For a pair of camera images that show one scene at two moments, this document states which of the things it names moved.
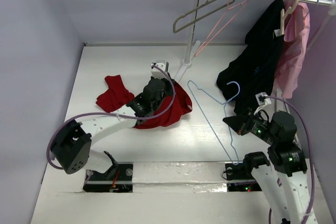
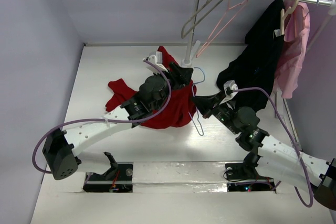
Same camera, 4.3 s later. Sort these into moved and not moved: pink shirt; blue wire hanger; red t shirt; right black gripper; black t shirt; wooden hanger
Moved: red t shirt; right black gripper; blue wire hanger
Not moved: wooden hanger; black t shirt; pink shirt
